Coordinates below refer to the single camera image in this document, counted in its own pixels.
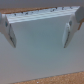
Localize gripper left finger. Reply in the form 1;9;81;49
0;12;17;49

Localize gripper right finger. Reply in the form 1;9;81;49
62;7;84;49

